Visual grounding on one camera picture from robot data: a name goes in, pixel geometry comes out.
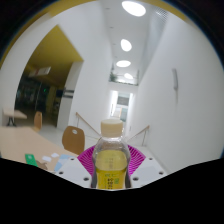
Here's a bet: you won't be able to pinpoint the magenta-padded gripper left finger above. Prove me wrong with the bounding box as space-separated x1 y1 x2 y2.
53 143 99 189

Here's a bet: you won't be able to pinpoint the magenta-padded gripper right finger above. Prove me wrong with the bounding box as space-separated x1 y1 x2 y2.
123 143 167 190

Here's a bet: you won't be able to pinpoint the yellow drink bottle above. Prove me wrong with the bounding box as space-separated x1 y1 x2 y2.
91 119 132 192

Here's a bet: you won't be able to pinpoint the wooden chair with round hole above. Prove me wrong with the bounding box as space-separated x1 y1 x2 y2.
61 125 86 156

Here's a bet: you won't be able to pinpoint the wooden stair handrail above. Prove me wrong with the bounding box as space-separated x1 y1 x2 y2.
75 111 101 138
128 124 151 147

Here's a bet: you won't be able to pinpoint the green flat box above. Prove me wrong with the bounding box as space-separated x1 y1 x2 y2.
24 153 39 168

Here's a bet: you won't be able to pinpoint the small wooden chair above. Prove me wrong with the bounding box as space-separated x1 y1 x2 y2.
33 111 44 133

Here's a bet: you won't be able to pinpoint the wooden side table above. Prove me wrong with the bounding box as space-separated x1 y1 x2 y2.
1 107 28 127

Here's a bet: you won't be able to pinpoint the green potted plant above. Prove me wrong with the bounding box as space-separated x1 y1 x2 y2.
109 71 119 83

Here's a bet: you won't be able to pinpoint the hanging white sign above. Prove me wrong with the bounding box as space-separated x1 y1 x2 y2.
28 65 52 78

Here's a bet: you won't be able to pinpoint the round ceiling lights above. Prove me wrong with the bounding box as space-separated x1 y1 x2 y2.
115 0 147 80

